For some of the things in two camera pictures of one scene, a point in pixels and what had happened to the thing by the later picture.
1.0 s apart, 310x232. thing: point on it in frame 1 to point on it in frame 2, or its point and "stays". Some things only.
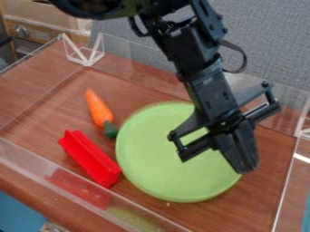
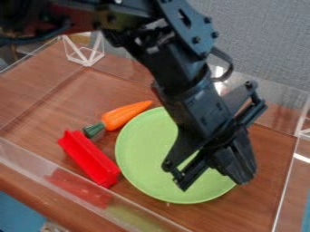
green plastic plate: [149, 159] stays
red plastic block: [94, 163] stays
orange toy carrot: [102, 114] to [114, 118]
